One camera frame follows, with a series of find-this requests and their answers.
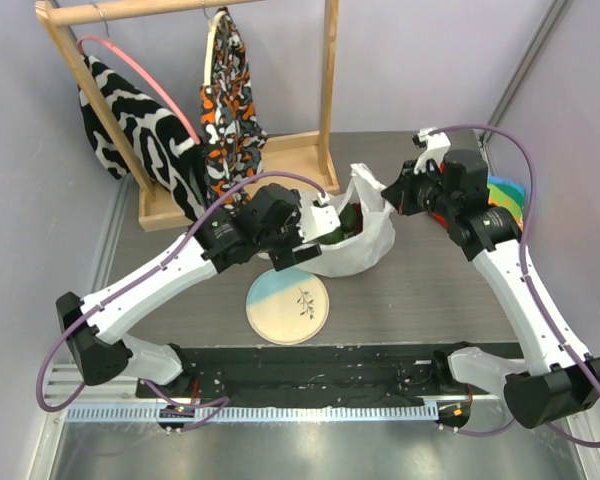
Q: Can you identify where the wooden clothes rack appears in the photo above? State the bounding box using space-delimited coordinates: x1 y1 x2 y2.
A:
35 1 339 232

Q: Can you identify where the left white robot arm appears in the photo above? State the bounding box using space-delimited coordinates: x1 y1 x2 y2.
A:
56 183 340 399

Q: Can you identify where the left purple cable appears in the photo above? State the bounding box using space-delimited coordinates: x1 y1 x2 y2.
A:
35 171 328 434

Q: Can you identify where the white slotted cable duct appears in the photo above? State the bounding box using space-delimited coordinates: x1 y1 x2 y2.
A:
65 402 439 423

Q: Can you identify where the blue cream ceramic plate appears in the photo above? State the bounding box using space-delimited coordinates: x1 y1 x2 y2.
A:
245 268 330 346

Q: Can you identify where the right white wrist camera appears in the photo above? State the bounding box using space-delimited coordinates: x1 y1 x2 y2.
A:
412 128 451 174

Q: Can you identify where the red white cloth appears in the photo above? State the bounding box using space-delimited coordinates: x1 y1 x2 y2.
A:
429 213 448 229

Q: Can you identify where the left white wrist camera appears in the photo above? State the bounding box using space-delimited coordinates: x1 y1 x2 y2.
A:
297 192 341 243

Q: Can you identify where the white plastic bag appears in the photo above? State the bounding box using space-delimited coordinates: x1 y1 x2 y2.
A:
296 163 395 278

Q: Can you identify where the aluminium rail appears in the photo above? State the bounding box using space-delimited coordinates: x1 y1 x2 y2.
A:
43 364 138 405

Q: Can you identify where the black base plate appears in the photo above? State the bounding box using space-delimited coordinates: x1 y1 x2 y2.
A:
135 342 501 407

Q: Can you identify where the orange grey camouflage cloth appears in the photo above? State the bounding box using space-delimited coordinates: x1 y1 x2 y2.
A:
200 7 268 203

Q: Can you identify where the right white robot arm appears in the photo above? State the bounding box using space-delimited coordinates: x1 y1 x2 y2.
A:
382 150 600 429

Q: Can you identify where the green fake fruit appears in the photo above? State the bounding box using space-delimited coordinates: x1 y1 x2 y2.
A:
317 202 363 245

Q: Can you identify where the black white zebra cloth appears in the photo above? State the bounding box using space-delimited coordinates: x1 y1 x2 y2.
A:
82 55 209 221

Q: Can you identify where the rainbow striped cloth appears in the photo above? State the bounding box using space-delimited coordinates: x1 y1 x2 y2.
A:
487 176 525 230

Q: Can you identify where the cream clothes hanger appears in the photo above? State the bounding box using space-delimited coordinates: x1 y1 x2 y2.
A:
202 8 227 87

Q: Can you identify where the pink clothes hanger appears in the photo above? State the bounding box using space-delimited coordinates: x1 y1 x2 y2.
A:
76 35 202 145

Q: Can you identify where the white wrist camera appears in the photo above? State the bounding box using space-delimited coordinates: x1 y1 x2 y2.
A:
412 128 451 174
297 192 341 243

